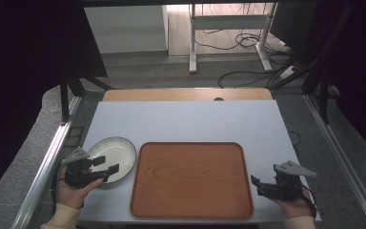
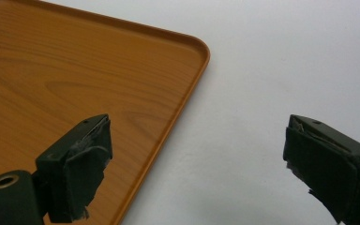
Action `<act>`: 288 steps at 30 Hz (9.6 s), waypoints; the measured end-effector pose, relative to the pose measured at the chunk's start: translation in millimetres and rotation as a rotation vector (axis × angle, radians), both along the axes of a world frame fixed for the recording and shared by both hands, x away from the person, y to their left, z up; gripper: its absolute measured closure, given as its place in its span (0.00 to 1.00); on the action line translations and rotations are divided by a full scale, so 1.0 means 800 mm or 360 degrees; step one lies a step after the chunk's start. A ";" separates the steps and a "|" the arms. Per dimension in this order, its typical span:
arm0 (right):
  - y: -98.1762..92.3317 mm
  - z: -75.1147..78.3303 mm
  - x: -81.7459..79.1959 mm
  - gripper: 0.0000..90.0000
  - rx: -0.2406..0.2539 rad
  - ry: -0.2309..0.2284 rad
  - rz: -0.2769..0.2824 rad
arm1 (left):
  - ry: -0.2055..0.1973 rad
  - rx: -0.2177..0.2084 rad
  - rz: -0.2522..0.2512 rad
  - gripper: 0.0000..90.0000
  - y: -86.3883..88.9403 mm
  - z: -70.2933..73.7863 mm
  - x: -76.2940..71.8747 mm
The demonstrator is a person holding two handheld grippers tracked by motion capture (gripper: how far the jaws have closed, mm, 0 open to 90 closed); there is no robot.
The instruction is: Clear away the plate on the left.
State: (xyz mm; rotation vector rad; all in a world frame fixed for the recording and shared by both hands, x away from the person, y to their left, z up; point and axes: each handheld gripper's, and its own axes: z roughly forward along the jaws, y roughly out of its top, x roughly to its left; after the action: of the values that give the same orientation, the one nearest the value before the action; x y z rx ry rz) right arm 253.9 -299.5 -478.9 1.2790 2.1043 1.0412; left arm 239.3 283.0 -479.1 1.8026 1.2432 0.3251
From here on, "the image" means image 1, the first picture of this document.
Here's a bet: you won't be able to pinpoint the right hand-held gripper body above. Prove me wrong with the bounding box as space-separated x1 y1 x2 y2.
256 160 317 202

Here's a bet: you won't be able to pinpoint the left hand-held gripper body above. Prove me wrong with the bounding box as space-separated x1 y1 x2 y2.
60 146 110 189

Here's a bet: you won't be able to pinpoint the white plate with dark rim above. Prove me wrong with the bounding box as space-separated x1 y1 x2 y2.
86 135 138 185

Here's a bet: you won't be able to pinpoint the brown wooden tray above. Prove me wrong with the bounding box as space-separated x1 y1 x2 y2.
130 141 254 220

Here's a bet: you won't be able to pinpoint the person's left hand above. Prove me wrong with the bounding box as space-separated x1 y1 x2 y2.
55 167 104 211

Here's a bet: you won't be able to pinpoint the person's right hand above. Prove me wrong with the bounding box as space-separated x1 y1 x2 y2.
271 186 315 219

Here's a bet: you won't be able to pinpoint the black metal stand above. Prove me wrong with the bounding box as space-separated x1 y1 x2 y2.
271 3 356 125
59 75 114 124

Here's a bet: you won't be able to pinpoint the white mat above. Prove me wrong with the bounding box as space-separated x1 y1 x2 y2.
77 99 322 223

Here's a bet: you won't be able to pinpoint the dark curtain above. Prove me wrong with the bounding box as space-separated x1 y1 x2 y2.
301 0 366 156
0 0 109 206

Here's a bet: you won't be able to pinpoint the white power strip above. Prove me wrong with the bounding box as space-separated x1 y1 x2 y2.
279 65 297 80

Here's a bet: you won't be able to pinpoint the white cabinet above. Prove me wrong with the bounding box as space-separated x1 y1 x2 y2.
84 5 170 55

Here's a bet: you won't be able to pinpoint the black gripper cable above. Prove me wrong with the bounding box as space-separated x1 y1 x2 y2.
300 184 318 219

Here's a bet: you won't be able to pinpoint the aluminium rail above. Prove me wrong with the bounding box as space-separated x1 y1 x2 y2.
302 94 366 229
10 95 83 229

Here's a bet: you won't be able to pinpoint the black floor cables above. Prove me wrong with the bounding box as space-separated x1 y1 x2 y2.
193 3 296 90

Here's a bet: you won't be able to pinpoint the white metal desk frame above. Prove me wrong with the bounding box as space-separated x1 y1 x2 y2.
189 3 278 74

